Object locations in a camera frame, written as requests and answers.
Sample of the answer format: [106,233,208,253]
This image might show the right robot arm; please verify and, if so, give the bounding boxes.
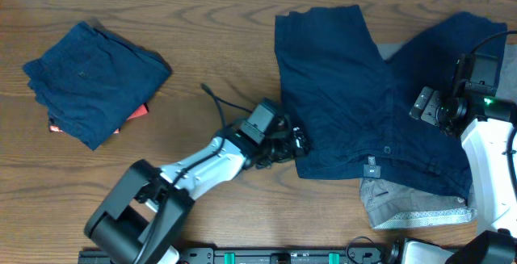
[394,87,516,264]

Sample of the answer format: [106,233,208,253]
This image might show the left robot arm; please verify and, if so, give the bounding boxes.
[84,115,309,263]

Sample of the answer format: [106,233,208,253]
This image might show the navy blue shorts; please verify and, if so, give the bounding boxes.
[275,6,507,198]

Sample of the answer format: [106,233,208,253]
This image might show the grey shorts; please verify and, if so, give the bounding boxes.
[359,42,517,230]

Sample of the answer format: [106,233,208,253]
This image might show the folded navy shorts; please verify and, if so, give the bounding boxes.
[23,22,172,150]

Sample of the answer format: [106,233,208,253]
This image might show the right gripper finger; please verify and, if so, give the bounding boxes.
[409,86,434,120]
[420,90,442,126]

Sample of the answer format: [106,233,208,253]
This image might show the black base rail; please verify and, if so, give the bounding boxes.
[78,246,399,264]

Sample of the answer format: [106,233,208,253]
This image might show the red folded garment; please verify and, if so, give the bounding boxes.
[48,103,149,132]

